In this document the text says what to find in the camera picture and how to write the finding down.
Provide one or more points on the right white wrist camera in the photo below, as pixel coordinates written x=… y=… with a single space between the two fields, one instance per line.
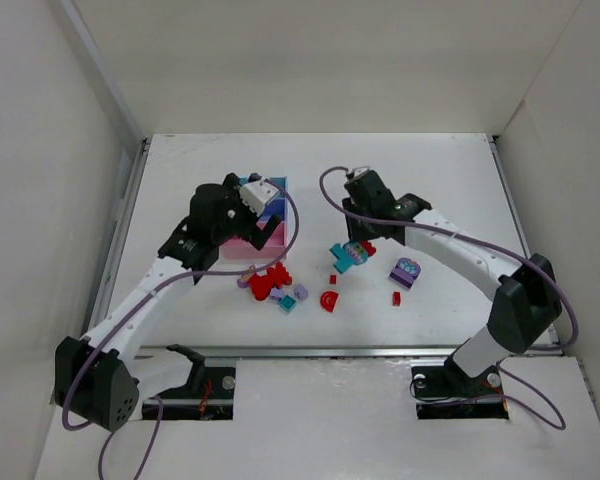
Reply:
x=357 y=172

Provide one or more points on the purple butterfly lego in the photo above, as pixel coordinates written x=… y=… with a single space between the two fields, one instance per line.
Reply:
x=243 y=280

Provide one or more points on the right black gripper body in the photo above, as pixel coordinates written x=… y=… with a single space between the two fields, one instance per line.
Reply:
x=358 y=228

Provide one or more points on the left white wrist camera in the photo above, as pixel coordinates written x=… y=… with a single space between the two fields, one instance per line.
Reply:
x=257 y=195

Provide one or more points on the flat lavender lego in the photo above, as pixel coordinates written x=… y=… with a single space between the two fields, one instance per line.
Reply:
x=277 y=294

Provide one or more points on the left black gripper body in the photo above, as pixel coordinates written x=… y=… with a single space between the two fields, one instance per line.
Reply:
x=253 y=220

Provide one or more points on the purple lotus lego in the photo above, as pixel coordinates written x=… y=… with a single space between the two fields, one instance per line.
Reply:
x=405 y=272

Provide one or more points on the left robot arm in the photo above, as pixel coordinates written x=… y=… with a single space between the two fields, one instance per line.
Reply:
x=98 y=378

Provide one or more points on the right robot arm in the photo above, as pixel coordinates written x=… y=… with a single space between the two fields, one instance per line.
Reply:
x=523 y=301

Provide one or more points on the purple container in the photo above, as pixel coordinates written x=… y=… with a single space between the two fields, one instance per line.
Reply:
x=277 y=207

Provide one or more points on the large red lego piece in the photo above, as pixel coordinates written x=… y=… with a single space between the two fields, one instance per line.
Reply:
x=276 y=276

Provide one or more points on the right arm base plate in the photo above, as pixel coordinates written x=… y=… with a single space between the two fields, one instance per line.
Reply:
x=444 y=394

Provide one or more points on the small lavender lego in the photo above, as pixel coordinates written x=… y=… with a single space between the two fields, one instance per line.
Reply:
x=300 y=292

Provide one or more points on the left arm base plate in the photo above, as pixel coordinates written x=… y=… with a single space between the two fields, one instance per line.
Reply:
x=209 y=399

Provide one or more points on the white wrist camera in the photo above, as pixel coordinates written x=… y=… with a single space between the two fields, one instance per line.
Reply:
x=257 y=195
x=357 y=172

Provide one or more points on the aluminium rail front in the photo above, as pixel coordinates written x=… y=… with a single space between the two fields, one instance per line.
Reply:
x=289 y=352

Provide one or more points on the red half round lego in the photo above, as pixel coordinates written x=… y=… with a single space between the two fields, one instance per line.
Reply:
x=328 y=300

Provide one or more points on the teal flower face lego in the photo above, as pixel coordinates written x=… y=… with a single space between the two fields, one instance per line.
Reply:
x=352 y=253

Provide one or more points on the small teal square lego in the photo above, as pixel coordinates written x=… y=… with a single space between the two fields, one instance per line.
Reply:
x=287 y=303

